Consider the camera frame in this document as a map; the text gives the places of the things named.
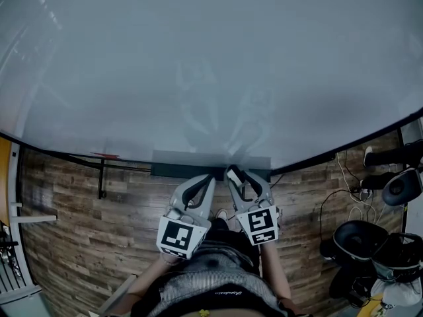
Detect white slatted rack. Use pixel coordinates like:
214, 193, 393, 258
0, 221, 40, 293

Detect round wooden table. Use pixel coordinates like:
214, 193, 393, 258
362, 292, 391, 317

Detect white eraser block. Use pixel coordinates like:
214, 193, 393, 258
227, 169, 245, 186

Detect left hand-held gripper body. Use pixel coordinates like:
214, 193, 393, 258
155, 206, 212, 260

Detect black cable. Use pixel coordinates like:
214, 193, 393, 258
319, 190, 364, 244

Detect large white whiteboard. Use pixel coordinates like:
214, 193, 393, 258
0, 0, 423, 178

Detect wooden table with white frame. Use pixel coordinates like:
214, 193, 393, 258
0, 136, 59, 226

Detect person's left forearm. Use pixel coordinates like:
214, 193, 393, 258
126, 252, 188, 313

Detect person's grey knit top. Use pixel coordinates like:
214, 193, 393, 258
130, 239, 298, 317

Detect person's right forearm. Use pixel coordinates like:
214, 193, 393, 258
259, 242, 293, 302

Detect thin wrist bracelet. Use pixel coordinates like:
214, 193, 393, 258
161, 254, 182, 267

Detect person's dark trousers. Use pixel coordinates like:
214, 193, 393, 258
206, 217, 262, 277

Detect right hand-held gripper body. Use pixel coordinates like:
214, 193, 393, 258
235, 199, 280, 246

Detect white cable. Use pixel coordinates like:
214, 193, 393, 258
336, 150, 386, 226

